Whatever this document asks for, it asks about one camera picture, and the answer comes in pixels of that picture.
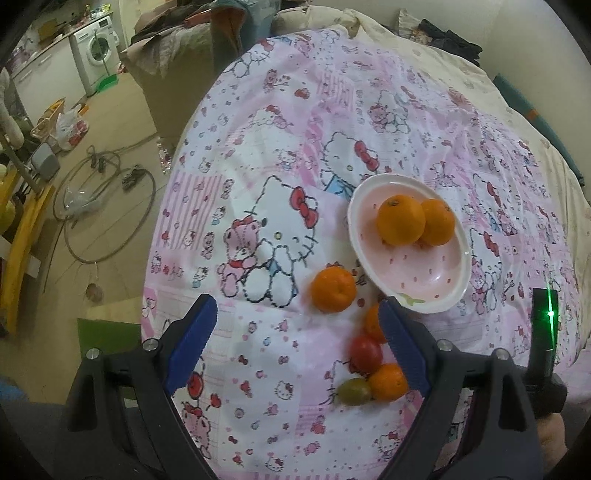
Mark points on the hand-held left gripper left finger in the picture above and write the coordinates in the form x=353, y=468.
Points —
x=194, y=341

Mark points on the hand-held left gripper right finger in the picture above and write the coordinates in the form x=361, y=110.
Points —
x=401, y=344

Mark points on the small mandarin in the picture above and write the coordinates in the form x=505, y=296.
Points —
x=373, y=323
x=388, y=382
x=333, y=290

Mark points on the red tomato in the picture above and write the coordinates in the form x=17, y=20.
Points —
x=365, y=353

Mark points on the green tomato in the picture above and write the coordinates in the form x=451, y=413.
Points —
x=354, y=392

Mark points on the pink white plate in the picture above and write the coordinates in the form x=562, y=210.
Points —
x=415, y=272

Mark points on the person's right hand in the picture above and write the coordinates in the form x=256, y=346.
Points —
x=551, y=443

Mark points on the green mat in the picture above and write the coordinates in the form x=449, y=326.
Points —
x=106, y=344

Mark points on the large orange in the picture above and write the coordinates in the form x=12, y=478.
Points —
x=441, y=224
x=400, y=220

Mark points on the pink cartoon cat printed blanket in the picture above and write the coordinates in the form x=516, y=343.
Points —
x=286, y=184

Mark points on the clear plastic bottle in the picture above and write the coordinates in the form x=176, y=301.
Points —
x=165, y=157

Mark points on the teal cloth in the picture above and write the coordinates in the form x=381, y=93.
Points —
x=535, y=120

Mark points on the grey box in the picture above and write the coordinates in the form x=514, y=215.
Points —
x=45, y=160

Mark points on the white red plastic bag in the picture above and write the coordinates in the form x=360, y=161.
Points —
x=71, y=131

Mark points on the green dustpan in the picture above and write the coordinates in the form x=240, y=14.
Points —
x=107, y=84

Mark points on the pile of clothes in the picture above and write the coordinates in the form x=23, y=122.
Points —
x=175, y=55

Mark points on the white cabinet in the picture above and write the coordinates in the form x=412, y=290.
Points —
x=46, y=83

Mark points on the white washing machine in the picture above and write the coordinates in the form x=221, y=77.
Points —
x=94, y=50

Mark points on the dark clothes pile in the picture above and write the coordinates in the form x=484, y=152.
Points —
x=450, y=39

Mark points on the yellow wooden frame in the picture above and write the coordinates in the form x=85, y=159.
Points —
x=25, y=240

